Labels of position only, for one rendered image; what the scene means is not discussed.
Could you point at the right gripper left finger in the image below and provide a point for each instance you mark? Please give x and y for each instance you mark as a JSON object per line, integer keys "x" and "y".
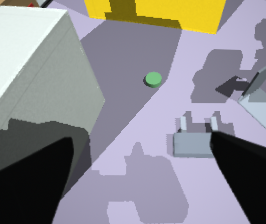
{"x": 31, "y": 189}

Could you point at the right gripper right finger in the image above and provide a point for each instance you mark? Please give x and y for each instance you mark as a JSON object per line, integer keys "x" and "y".
{"x": 243, "y": 165}

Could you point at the yellow box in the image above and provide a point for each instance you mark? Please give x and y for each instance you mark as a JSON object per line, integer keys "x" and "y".
{"x": 194, "y": 15}

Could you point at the green cylinder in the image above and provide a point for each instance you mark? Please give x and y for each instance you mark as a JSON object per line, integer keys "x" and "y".
{"x": 153, "y": 80}

